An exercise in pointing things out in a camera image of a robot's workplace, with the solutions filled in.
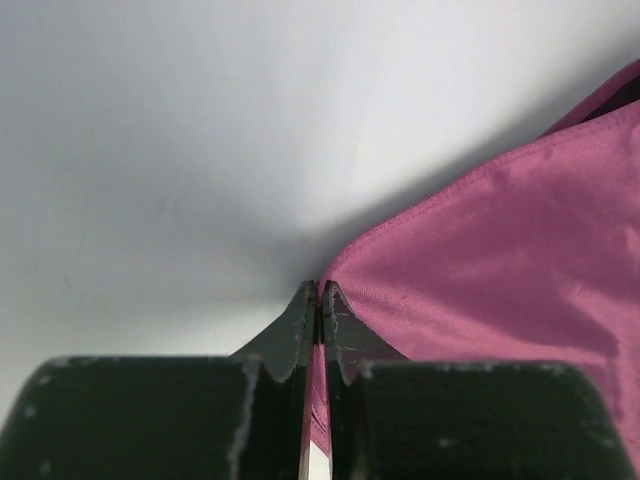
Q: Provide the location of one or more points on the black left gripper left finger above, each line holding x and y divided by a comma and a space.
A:
242, 416

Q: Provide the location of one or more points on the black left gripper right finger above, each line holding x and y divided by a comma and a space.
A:
391, 418

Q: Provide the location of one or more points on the magenta satin napkin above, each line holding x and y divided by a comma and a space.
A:
532, 255

